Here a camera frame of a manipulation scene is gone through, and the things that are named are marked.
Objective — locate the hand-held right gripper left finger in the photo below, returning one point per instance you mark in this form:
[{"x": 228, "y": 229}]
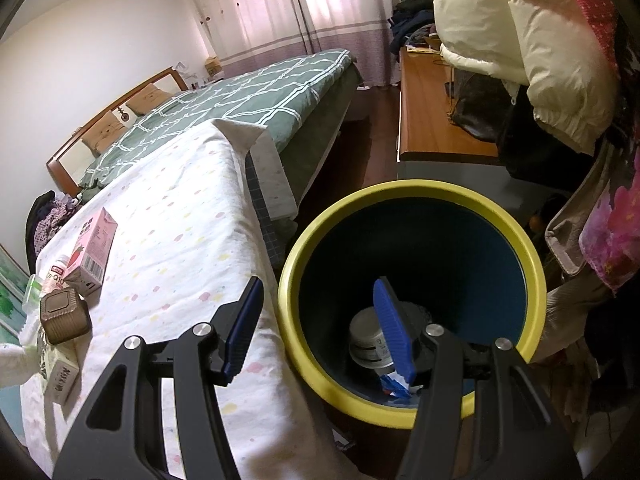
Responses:
[{"x": 242, "y": 330}]

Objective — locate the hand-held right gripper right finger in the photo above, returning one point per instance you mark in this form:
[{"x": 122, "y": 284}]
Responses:
[{"x": 395, "y": 330}]

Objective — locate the white labelled plastic bowl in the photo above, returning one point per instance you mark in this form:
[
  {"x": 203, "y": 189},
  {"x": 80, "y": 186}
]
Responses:
[{"x": 365, "y": 340}]

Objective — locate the blue wrapper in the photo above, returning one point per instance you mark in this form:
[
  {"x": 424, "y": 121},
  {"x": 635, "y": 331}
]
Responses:
[{"x": 395, "y": 387}]

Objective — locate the yellow-rimmed trash bin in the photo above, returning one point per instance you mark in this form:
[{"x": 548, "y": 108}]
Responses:
[{"x": 440, "y": 260}]

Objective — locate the pink drink carton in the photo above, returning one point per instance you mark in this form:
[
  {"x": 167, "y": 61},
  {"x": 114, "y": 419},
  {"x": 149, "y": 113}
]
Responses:
[{"x": 95, "y": 250}]

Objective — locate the white pink-label bottle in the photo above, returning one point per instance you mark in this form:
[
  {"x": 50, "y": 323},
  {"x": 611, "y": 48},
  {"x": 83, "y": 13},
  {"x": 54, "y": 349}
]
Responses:
[{"x": 52, "y": 277}]

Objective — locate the white spotted tablecloth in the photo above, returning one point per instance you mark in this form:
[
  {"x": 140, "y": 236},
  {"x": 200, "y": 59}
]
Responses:
[{"x": 175, "y": 260}]

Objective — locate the small white carton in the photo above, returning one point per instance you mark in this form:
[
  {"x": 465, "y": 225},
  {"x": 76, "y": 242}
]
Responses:
[{"x": 62, "y": 380}]

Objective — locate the beige cloth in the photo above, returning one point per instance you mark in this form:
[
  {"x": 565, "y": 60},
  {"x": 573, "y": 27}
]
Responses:
[{"x": 570, "y": 240}]

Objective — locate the wooden dresser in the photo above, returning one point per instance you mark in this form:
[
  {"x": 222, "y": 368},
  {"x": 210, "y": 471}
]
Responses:
[{"x": 425, "y": 110}]

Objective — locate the pile of clothes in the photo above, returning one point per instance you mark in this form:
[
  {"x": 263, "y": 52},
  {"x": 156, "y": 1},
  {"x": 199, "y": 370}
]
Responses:
[{"x": 45, "y": 220}]

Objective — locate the clear plastic bag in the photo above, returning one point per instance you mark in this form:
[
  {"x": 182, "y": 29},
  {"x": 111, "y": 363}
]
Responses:
[{"x": 15, "y": 360}]

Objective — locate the green plaid quilt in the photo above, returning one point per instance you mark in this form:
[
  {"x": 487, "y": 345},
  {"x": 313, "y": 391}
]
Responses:
[{"x": 225, "y": 95}]

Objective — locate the brown handbag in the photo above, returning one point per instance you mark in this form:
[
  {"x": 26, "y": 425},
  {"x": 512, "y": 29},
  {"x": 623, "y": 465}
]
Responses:
[{"x": 480, "y": 105}]

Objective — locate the brown pillow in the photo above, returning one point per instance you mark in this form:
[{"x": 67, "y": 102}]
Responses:
[
  {"x": 147, "y": 100},
  {"x": 102, "y": 132}
]

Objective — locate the pink floral cloth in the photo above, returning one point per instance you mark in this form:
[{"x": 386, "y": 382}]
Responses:
[{"x": 615, "y": 220}]

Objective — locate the wooden bed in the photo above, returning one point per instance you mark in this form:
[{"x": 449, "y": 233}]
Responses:
[{"x": 70, "y": 152}]

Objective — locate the dark clothes pile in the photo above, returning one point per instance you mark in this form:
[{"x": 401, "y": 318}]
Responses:
[{"x": 410, "y": 10}]

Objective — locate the pink curtain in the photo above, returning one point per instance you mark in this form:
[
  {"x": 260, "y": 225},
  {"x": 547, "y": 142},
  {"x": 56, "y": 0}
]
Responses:
[{"x": 260, "y": 10}]

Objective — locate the cream puffer jacket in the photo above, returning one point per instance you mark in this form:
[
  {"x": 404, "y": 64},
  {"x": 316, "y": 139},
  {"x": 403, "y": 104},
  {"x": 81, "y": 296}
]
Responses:
[{"x": 550, "y": 35}]

